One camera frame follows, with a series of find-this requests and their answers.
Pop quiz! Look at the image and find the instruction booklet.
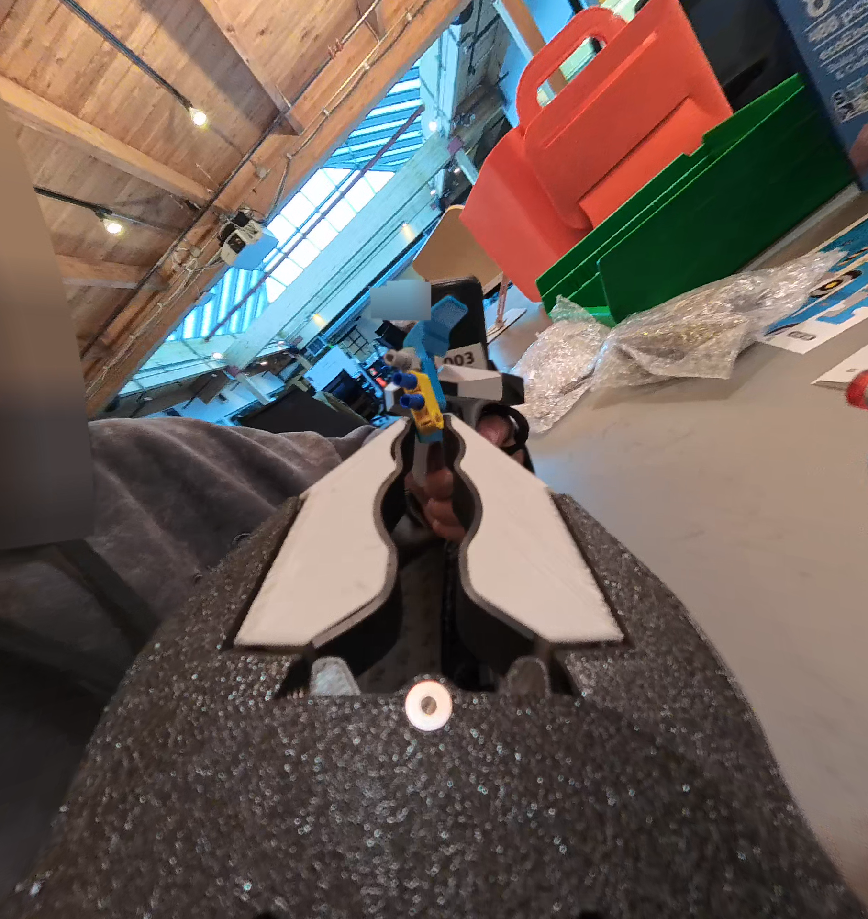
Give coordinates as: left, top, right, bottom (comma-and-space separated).
811, 341, 868, 393

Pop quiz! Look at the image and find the blue curved panel piece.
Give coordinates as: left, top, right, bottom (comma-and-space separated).
404, 296, 469, 406

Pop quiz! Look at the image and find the plywood stand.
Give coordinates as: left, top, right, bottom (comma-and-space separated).
411, 204, 530, 333

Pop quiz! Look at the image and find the green storage bin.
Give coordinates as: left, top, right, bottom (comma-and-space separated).
534, 72, 860, 325

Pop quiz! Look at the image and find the person's left hand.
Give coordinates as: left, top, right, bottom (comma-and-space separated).
404, 409, 530, 541

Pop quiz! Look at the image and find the toy robot kit box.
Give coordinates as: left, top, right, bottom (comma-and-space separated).
775, 0, 868, 193

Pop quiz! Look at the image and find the orange felt bag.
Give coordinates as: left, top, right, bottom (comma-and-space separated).
459, 0, 735, 304

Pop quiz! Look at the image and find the glass skylight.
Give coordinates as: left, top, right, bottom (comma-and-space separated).
118, 65, 426, 397

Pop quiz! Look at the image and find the blue sticker sheet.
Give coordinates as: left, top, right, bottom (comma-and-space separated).
763, 215, 868, 354

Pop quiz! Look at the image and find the yellow connector piece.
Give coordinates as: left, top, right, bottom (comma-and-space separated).
409, 370, 447, 440

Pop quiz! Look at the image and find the white ceiling projector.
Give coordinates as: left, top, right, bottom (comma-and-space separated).
215, 208, 278, 271

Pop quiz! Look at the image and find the clear plastic parts bag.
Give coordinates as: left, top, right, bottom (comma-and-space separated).
590, 251, 846, 383
512, 296, 616, 434

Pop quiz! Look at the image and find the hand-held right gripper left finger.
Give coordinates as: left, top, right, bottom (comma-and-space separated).
233, 416, 415, 679

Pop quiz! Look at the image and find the person's left forearm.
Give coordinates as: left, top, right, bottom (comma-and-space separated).
89, 420, 413, 583

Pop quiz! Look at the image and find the grey desk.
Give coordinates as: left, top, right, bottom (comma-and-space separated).
470, 179, 868, 919

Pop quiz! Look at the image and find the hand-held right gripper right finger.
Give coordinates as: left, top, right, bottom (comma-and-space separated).
445, 415, 626, 658

